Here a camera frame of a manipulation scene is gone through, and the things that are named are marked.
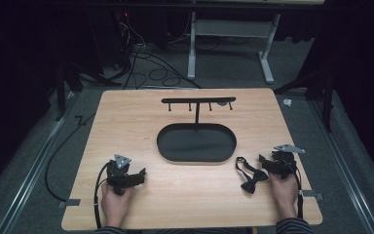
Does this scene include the left hand-held gripper black cable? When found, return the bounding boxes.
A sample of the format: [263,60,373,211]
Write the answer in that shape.
[93,161,111,230]

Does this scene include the black hook stand with tray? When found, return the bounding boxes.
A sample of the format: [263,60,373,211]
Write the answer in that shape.
[156,96,238,163]

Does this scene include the black bow tie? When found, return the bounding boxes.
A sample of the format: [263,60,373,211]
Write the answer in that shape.
[235,156,270,195]

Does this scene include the person's left hand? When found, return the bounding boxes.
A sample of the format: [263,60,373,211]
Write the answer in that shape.
[100,181,134,228]

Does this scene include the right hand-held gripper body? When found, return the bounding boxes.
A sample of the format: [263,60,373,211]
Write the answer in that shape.
[267,143,306,180]

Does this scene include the grey tape strip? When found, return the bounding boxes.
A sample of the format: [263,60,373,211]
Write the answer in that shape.
[298,189,324,202]
[57,198,82,210]

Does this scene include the long black floor cable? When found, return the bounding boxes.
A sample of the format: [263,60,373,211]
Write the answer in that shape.
[44,111,97,203]

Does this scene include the hand-held gripper black cable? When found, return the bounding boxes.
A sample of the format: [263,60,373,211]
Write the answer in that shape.
[93,161,111,230]
[285,159,305,220]

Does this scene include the black stand legs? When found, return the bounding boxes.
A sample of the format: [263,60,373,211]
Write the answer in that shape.
[273,69,336,134]
[54,59,123,122]

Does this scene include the person's right hand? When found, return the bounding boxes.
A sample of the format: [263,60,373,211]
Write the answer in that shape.
[268,172,300,221]

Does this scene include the metal floor rail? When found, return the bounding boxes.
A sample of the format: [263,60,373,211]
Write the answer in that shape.
[0,91,79,234]
[308,98,374,234]

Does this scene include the white metal desk frame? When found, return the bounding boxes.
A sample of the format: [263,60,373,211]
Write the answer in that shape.
[186,11,282,85]

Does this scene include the tangle of black floor cables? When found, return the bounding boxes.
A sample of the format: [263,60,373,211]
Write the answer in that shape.
[111,13,204,91]

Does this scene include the right hand-held gripper black cable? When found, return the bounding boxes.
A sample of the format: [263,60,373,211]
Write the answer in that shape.
[285,159,305,220]

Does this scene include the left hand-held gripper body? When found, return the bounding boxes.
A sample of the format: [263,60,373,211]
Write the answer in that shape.
[105,153,138,197]

